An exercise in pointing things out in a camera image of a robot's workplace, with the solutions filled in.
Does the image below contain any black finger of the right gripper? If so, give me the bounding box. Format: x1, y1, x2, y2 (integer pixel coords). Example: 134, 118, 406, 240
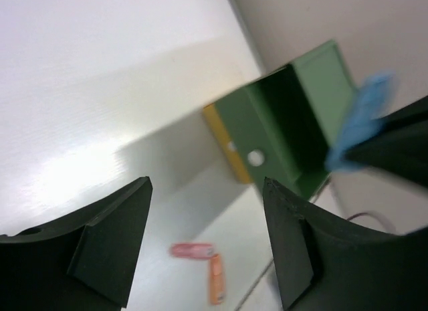
345, 97, 427, 187

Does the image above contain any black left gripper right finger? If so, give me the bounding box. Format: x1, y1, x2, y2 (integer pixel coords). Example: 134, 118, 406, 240
262, 179, 427, 310

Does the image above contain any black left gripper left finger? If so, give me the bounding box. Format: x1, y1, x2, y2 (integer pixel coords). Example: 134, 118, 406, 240
1, 177, 152, 310

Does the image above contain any pink highlighter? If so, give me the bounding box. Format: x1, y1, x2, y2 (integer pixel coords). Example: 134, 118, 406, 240
169, 243, 215, 260

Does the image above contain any orange highlighter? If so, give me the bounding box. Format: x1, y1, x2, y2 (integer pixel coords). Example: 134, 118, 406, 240
209, 253, 225, 305

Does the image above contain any green drawer front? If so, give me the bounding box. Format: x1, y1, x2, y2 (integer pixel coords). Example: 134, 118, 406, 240
214, 40, 356, 200

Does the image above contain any yellow drawer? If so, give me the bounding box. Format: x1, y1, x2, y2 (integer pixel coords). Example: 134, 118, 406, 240
203, 104, 253, 184

